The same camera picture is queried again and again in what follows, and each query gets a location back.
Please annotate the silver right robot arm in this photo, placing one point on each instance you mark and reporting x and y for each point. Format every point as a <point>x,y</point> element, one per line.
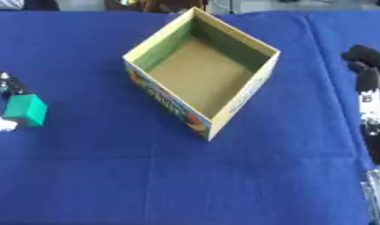
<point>377,196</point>

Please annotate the green rectangular block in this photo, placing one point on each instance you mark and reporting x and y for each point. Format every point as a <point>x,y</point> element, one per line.
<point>27,109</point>

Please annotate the open tan cardboard box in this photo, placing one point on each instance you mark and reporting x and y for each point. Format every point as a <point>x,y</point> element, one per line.
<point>203,76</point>

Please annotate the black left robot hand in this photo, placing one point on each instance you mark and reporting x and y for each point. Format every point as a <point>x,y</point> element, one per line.
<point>3,88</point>

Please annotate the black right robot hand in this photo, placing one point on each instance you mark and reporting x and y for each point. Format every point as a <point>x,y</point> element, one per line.
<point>370,88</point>

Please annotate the brown chair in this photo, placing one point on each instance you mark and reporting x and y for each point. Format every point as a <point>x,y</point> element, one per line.
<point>162,5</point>

